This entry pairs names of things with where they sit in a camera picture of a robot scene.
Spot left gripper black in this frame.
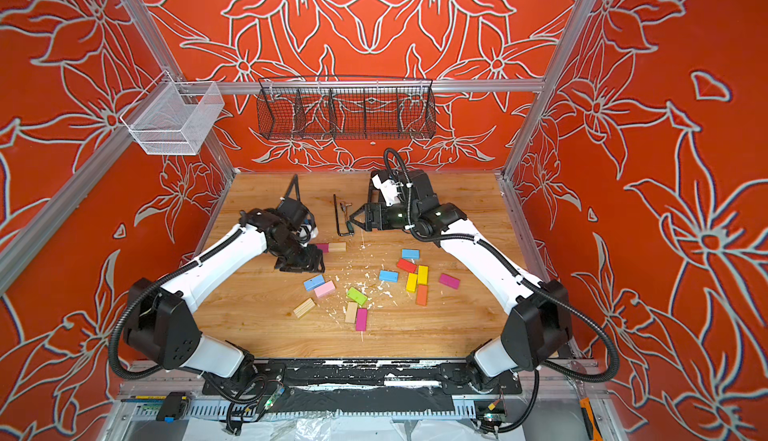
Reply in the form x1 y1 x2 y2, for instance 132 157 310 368
274 236 329 273

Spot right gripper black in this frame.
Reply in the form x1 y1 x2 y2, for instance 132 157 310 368
355 201 427 230

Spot natural wood block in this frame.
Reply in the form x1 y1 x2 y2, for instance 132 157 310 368
293 298 316 319
345 301 359 324
328 242 347 252

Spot pink block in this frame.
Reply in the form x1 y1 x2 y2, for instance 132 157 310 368
314 281 336 299

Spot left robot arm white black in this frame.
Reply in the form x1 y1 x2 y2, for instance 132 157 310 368
108 178 325 384

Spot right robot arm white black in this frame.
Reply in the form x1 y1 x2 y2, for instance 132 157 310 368
346 148 620 383

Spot black hex key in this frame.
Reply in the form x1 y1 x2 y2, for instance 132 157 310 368
333 194 346 237

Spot light blue block upper right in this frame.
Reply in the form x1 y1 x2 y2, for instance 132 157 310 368
401 249 420 260

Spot light blue block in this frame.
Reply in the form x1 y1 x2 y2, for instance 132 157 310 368
379 270 399 282
401 249 420 260

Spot light blue block centre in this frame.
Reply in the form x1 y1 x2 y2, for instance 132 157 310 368
379 270 399 282

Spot green block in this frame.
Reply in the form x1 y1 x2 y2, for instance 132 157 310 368
347 288 368 307

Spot red block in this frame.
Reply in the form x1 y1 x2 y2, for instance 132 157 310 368
396 259 418 273

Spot yellow block upper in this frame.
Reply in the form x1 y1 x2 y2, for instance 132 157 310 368
417 265 429 286

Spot yellow block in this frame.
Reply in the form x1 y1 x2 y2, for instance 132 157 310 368
406 273 418 293
417 265 429 286

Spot yellow block lower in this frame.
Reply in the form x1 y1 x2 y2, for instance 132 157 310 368
406 273 418 293

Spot orange block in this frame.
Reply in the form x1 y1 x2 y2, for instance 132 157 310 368
416 284 428 306

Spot green handled ratchet wrench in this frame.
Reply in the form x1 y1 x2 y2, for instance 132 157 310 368
339 201 354 237

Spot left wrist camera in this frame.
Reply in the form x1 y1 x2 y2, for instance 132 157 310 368
297 217 319 245

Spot black wire basket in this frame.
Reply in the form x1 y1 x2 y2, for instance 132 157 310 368
256 76 437 141

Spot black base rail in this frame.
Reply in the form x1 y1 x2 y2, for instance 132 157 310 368
203 358 522 396

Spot white wire basket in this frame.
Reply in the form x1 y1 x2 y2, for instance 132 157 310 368
120 81 224 156

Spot orange handled tool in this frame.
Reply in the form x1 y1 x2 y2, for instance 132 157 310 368
579 397 604 441

